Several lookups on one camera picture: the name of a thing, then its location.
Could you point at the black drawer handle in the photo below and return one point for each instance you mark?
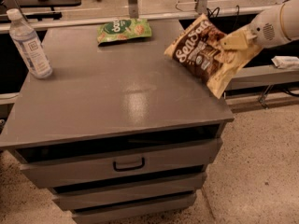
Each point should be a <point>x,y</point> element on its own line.
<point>129,165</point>

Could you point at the grey drawer cabinet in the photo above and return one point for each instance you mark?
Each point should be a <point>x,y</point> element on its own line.
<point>115,103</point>

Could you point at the green rice chip bag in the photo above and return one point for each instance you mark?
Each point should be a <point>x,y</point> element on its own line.
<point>122,30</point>

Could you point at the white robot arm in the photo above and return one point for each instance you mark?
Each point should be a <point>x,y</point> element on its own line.
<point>291,21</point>

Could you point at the white packet on shelf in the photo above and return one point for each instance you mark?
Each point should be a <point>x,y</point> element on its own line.
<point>286,62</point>

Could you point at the low grey metal shelf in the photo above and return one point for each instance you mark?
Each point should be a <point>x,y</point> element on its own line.
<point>254,78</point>

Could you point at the brown sea salt chip bag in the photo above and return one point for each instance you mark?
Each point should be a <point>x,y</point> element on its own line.
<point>199,50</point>

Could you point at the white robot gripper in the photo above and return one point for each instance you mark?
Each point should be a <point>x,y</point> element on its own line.
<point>265,29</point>

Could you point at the clear plastic water bottle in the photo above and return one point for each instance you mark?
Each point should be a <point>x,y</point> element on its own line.
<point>28,45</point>

